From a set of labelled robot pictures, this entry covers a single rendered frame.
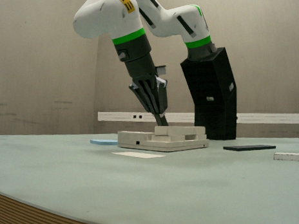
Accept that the white paper sheet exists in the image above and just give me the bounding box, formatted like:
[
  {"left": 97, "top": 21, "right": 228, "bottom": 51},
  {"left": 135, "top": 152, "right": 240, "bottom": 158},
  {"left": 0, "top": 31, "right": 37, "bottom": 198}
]
[{"left": 112, "top": 152, "right": 166, "bottom": 159}]

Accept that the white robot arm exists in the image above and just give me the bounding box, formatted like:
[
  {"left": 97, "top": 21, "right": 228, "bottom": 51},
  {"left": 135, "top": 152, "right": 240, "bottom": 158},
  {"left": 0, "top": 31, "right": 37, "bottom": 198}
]
[{"left": 73, "top": 0, "right": 218, "bottom": 62}]

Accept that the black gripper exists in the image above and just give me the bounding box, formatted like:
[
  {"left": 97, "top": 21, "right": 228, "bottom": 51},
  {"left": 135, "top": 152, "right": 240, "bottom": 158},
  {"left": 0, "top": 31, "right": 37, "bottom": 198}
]
[{"left": 124, "top": 53, "right": 168, "bottom": 126}]

